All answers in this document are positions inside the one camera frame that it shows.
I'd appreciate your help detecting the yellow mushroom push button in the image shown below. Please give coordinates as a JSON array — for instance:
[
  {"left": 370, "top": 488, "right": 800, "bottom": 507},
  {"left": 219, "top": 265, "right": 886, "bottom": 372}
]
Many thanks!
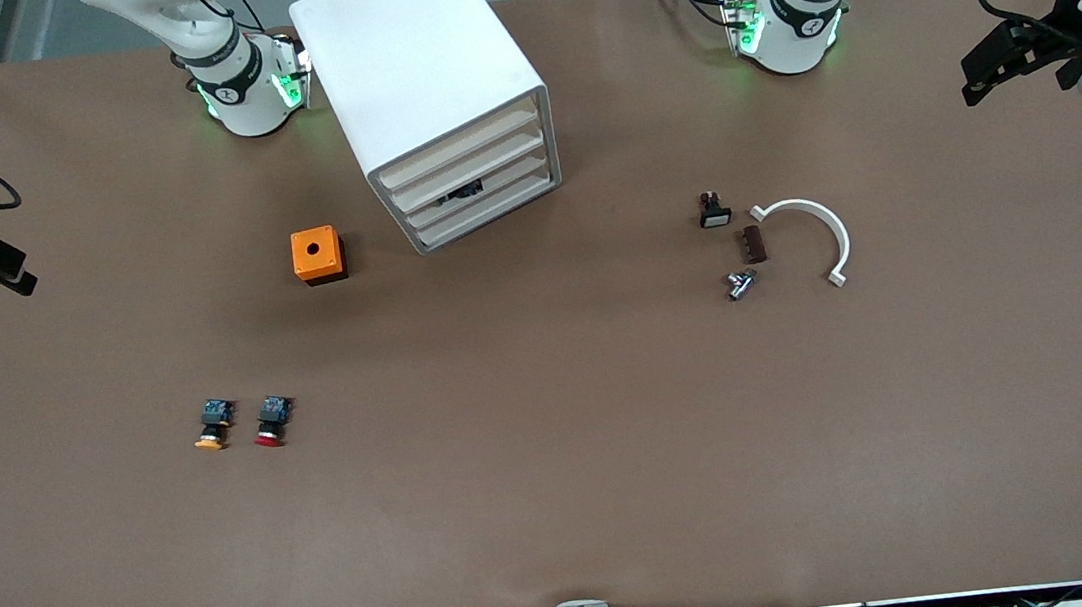
[{"left": 189, "top": 397, "right": 239, "bottom": 453}]

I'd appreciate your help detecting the black rectangular white push button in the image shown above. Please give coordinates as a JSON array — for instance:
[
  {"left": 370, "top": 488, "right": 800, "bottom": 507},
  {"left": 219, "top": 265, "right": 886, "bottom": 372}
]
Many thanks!
[{"left": 695, "top": 188, "right": 735, "bottom": 230}]

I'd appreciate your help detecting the red mushroom push button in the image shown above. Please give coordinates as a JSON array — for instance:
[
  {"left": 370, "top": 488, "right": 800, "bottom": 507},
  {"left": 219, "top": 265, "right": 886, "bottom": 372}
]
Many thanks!
[{"left": 249, "top": 393, "right": 298, "bottom": 450}]

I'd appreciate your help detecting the orange button box with hole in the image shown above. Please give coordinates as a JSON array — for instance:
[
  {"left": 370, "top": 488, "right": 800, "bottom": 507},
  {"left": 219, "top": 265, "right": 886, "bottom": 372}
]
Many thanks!
[{"left": 289, "top": 224, "right": 350, "bottom": 288}]

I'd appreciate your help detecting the base connector block green light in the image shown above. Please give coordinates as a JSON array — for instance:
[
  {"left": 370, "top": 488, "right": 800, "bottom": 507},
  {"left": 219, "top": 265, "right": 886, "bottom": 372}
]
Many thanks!
[
  {"left": 269, "top": 28, "right": 317, "bottom": 113},
  {"left": 719, "top": 0, "right": 769, "bottom": 60}
]

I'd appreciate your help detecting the small silver metal connector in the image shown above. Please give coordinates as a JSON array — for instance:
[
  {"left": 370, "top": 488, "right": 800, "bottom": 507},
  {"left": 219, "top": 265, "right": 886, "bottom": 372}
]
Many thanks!
[{"left": 723, "top": 267, "right": 762, "bottom": 303}]

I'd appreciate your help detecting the white curved plastic bracket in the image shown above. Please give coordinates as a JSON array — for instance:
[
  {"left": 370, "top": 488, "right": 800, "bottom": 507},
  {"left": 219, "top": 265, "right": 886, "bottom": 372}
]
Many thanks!
[{"left": 749, "top": 193, "right": 856, "bottom": 297}]

